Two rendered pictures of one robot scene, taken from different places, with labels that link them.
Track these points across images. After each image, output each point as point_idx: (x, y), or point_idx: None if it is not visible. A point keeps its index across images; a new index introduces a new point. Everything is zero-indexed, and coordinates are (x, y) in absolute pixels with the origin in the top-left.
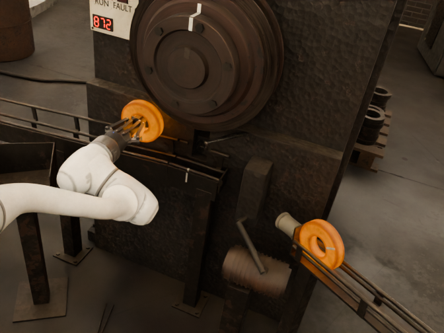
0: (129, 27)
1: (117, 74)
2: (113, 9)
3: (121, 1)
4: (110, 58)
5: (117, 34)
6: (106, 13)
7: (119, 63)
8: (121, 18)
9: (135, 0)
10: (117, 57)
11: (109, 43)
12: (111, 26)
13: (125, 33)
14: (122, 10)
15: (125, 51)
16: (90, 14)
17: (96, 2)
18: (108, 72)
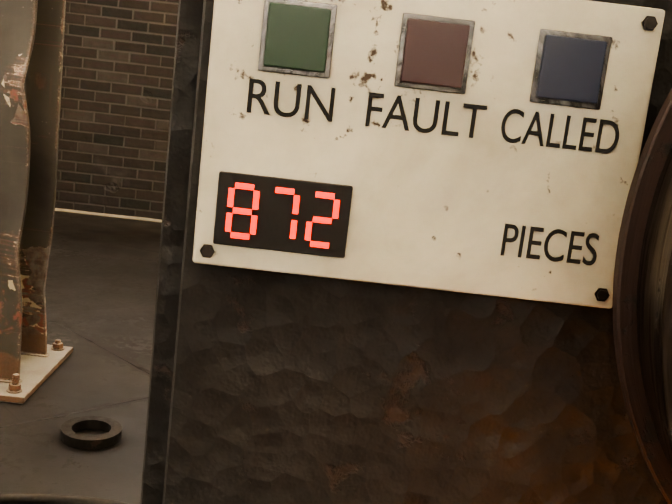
0: (457, 220)
1: (320, 493)
2: (361, 134)
3: (426, 83)
4: (284, 409)
5: (369, 266)
6: (314, 160)
7: (341, 429)
8: (407, 179)
9: (515, 69)
10: (328, 399)
11: (287, 326)
12: (343, 229)
13: (422, 256)
14: (423, 131)
15: (389, 359)
16: (205, 179)
17: (255, 108)
18: (256, 488)
